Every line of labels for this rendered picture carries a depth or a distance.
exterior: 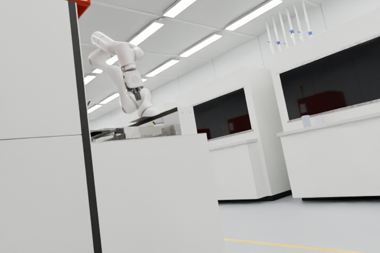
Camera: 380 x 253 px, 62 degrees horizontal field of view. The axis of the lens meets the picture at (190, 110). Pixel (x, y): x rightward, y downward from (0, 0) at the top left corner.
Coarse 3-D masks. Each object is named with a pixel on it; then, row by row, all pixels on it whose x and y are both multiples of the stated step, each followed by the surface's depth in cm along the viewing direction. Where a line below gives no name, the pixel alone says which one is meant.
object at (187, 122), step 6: (180, 108) 145; (186, 108) 147; (192, 108) 149; (180, 114) 144; (186, 114) 146; (192, 114) 149; (180, 120) 143; (186, 120) 145; (192, 120) 148; (180, 126) 142; (186, 126) 144; (192, 126) 147; (186, 132) 144; (192, 132) 146
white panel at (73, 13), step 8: (72, 8) 93; (72, 16) 93; (72, 24) 92; (72, 32) 91; (72, 40) 91; (80, 48) 92; (80, 56) 91; (80, 64) 91; (80, 72) 90; (80, 80) 90; (80, 88) 89; (80, 96) 88; (80, 104) 88; (80, 112) 87; (80, 120) 87; (88, 120) 88; (88, 128) 88
